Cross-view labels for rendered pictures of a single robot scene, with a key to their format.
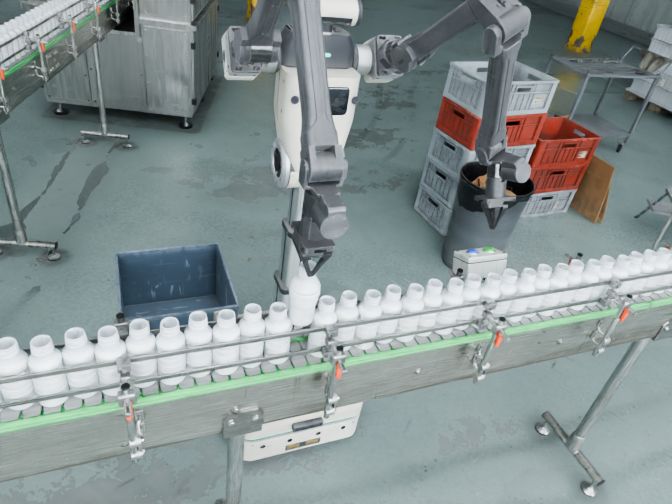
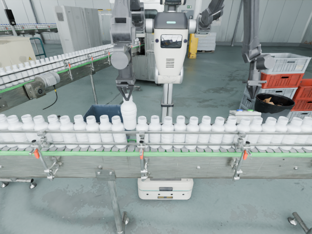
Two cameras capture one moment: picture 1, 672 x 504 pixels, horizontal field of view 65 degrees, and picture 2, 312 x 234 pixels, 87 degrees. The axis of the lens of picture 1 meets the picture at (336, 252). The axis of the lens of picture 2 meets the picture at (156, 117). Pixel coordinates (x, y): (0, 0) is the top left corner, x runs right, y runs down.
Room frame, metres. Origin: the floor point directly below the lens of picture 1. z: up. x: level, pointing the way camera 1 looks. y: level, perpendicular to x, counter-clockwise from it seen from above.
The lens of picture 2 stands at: (0.39, -0.34, 1.55)
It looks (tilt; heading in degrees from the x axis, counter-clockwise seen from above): 30 degrees down; 26
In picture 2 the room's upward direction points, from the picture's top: 1 degrees clockwise
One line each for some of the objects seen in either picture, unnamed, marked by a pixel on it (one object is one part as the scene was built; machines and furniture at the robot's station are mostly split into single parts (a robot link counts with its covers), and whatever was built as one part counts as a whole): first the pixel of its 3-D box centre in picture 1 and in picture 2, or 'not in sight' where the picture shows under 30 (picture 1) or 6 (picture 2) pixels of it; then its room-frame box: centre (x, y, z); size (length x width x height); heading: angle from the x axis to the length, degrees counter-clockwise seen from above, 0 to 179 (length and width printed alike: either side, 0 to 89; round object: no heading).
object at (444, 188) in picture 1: (471, 177); (263, 102); (3.56, -0.88, 0.33); 0.61 x 0.41 x 0.22; 122
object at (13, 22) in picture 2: not in sight; (9, 17); (3.55, 5.96, 1.55); 0.17 x 0.15 x 0.42; 8
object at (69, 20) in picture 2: not in sight; (74, 38); (4.85, 5.04, 0.96); 0.82 x 0.50 x 1.91; 8
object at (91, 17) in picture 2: not in sight; (90, 36); (5.74, 5.17, 0.96); 0.82 x 0.50 x 1.91; 8
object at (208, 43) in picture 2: not in sight; (202, 41); (10.75, 1.84, 0.50); 1.24 x 1.03 x 1.00; 119
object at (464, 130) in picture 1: (490, 119); (274, 77); (3.56, -0.88, 0.78); 0.61 x 0.41 x 0.22; 123
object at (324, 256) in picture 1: (311, 255); (126, 89); (0.91, 0.05, 1.30); 0.07 x 0.07 x 0.09; 26
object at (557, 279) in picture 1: (552, 289); (290, 133); (1.26, -0.64, 1.08); 0.06 x 0.06 x 0.17
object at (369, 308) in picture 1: (367, 319); (167, 133); (0.99, -0.11, 1.08); 0.06 x 0.06 x 0.17
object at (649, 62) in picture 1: (649, 67); not in sight; (5.75, -2.81, 0.85); 0.36 x 0.12 x 0.27; 26
